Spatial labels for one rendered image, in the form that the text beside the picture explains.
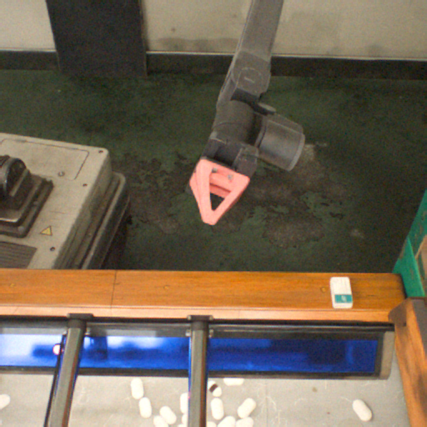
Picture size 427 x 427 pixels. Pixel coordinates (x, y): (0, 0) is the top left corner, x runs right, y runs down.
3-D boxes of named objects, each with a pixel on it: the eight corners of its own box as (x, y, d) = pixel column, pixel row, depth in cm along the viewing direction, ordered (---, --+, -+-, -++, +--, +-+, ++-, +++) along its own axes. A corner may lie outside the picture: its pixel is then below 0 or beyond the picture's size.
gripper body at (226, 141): (229, 207, 78) (238, 170, 83) (258, 159, 71) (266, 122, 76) (186, 190, 78) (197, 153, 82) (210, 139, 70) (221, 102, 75)
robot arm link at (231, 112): (212, 118, 84) (226, 90, 80) (254, 136, 85) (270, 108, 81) (203, 149, 80) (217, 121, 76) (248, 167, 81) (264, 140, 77)
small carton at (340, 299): (329, 282, 115) (331, 277, 114) (347, 283, 115) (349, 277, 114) (333, 308, 112) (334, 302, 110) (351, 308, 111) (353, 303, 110)
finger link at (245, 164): (228, 242, 71) (239, 188, 77) (249, 208, 66) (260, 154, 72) (177, 223, 70) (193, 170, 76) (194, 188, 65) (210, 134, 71)
